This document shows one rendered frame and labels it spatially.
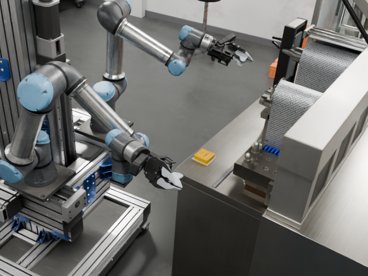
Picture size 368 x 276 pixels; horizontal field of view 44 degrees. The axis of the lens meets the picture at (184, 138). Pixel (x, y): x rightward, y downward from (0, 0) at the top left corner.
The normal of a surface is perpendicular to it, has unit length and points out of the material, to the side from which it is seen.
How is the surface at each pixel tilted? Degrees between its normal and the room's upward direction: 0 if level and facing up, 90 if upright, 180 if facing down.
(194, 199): 90
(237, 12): 90
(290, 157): 90
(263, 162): 0
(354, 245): 0
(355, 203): 0
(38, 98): 83
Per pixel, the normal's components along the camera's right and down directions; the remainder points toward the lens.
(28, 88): -0.26, 0.43
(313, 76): -0.56, 0.46
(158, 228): 0.07, -0.83
